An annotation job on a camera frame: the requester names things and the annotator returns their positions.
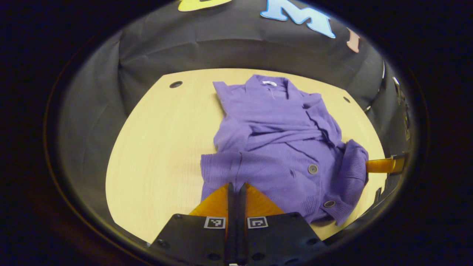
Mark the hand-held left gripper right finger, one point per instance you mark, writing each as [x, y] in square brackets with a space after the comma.
[277, 240]

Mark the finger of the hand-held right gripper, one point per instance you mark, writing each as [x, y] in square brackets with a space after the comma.
[382, 165]

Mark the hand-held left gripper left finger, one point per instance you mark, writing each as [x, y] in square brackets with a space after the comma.
[199, 240]

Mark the purple knit cardigan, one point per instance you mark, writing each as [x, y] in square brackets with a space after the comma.
[281, 147]

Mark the black backdrop cloth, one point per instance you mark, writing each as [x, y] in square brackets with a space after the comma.
[207, 44]

